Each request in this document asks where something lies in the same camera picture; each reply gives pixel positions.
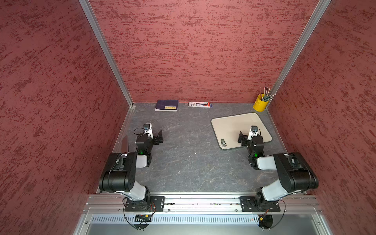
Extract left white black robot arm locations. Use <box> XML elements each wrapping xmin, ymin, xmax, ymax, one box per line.
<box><xmin>99</xmin><ymin>130</ymin><xmax>165</xmax><ymax>213</ymax></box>

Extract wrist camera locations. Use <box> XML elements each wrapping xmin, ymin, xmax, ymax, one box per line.
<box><xmin>247</xmin><ymin>125</ymin><xmax>259</xmax><ymax>140</ymax></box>
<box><xmin>143</xmin><ymin>123</ymin><xmax>154</xmax><ymax>139</ymax></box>

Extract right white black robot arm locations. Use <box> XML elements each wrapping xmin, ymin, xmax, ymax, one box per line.
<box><xmin>238</xmin><ymin>132</ymin><xmax>319</xmax><ymax>212</ymax></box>

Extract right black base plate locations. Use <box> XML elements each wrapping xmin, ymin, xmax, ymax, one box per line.
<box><xmin>239</xmin><ymin>196</ymin><xmax>281</xmax><ymax>212</ymax></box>

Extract yellow cup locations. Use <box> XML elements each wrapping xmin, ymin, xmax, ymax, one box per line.
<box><xmin>253</xmin><ymin>94</ymin><xmax>269</xmax><ymax>112</ymax></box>

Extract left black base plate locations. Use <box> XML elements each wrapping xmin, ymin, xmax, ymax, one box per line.
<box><xmin>122</xmin><ymin>196</ymin><xmax>165</xmax><ymax>213</ymax></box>

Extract pens in yellow cup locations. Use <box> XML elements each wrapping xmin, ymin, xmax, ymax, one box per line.
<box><xmin>261</xmin><ymin>86</ymin><xmax>276</xmax><ymax>102</ymax></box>

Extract dark blue book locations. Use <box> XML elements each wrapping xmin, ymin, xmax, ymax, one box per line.
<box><xmin>155</xmin><ymin>99</ymin><xmax>179</xmax><ymax>112</ymax></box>

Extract white red flat box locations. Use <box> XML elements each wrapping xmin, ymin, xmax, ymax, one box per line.
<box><xmin>189</xmin><ymin>102</ymin><xmax>212</xmax><ymax>108</ymax></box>

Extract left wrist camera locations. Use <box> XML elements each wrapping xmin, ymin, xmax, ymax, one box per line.
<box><xmin>143</xmin><ymin>123</ymin><xmax>154</xmax><ymax>139</ymax></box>

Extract beige cutting board green rim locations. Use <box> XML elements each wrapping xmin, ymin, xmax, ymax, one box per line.
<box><xmin>211</xmin><ymin>113</ymin><xmax>273</xmax><ymax>150</ymax></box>

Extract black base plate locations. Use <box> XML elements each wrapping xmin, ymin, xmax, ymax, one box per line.
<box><xmin>239</xmin><ymin>196</ymin><xmax>281</xmax><ymax>212</ymax></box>
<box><xmin>122</xmin><ymin>196</ymin><xmax>165</xmax><ymax>213</ymax></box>

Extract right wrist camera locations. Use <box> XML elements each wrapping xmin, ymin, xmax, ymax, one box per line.
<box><xmin>247</xmin><ymin>125</ymin><xmax>259</xmax><ymax>140</ymax></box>

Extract aluminium front rail frame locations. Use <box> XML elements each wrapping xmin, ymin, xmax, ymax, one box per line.
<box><xmin>74</xmin><ymin>193</ymin><xmax>332</xmax><ymax>235</ymax></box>

